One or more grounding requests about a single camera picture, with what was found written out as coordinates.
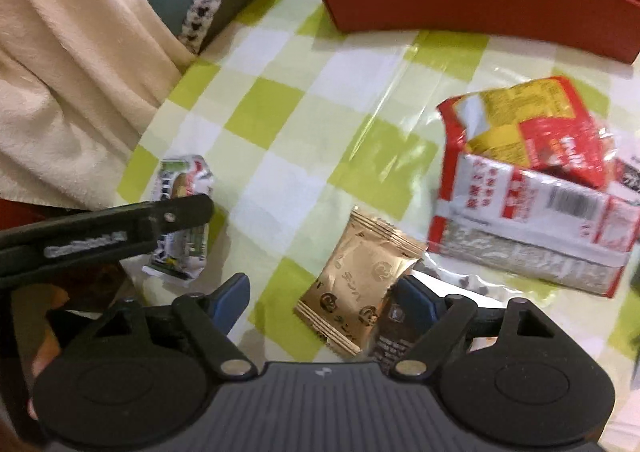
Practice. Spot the small green white snack packet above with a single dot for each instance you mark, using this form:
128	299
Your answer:
182	177

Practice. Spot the beige towel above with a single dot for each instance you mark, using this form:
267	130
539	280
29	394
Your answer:
65	72

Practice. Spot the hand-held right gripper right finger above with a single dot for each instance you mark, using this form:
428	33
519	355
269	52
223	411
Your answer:
419	297

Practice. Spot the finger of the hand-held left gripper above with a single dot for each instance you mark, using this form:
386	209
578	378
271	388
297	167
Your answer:
175	214

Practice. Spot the gold snack packet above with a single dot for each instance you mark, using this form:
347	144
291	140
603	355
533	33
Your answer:
350	277

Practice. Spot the red yellow snack bag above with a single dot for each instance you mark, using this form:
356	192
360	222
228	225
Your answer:
540	127

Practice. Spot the red white barcode snack packet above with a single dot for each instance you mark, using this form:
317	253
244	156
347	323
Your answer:
520	227

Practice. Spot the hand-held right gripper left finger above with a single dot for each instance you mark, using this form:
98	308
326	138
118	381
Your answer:
231	298

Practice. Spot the green white checked tablecloth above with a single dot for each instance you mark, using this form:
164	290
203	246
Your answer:
300	132

